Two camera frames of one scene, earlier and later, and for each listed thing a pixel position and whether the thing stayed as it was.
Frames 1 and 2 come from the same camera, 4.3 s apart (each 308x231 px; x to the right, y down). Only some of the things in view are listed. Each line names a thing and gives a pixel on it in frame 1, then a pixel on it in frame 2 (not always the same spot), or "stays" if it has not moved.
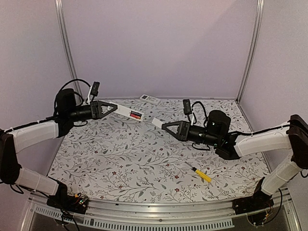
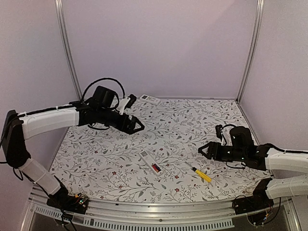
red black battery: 135,115 to 156,168
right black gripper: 183,132 to 213,146
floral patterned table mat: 113,159 stays
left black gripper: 94,104 to 129,129
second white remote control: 149,99 stays
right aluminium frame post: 260,8 stays
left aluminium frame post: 63,25 stays
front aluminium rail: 110,215 stays
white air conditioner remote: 125,111 to 149,161
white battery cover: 157,122 to 187,148
